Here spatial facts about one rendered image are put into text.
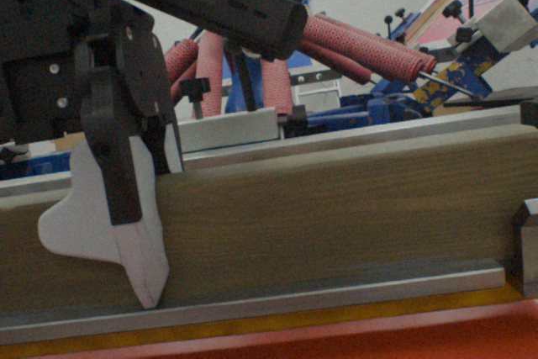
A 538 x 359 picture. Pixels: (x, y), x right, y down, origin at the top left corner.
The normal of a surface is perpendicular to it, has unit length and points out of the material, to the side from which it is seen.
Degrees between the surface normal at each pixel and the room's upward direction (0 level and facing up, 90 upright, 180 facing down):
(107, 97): 67
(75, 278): 90
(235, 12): 89
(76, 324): 90
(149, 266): 110
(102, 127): 80
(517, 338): 0
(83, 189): 83
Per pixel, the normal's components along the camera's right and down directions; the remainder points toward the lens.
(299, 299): -0.04, 0.17
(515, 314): -0.15, -0.98
